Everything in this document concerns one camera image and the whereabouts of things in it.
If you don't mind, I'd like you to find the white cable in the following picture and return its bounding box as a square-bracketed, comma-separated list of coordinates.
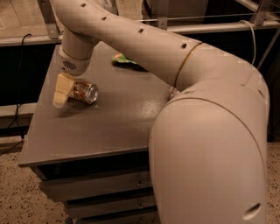
[238, 19, 257, 66]

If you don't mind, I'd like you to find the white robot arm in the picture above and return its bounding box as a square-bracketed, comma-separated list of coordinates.
[53, 0, 270, 224]

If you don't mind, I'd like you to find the grey metal railing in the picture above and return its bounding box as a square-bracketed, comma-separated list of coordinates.
[0, 0, 279, 51]

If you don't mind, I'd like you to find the orange soda can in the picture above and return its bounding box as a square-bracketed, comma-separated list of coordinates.
[69, 80, 99, 105]

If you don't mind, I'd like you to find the green snack bag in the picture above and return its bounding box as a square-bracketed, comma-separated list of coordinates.
[112, 53, 137, 65]

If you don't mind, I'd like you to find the clear plastic water bottle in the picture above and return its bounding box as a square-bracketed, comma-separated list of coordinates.
[169, 87, 179, 100]

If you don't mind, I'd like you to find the black cable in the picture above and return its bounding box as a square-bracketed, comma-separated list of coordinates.
[0, 33, 32, 156]

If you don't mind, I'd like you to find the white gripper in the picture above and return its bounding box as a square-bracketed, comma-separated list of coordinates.
[52, 46, 91, 109]

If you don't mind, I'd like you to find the grey drawer cabinet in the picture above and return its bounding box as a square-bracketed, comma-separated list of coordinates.
[19, 43, 169, 224]

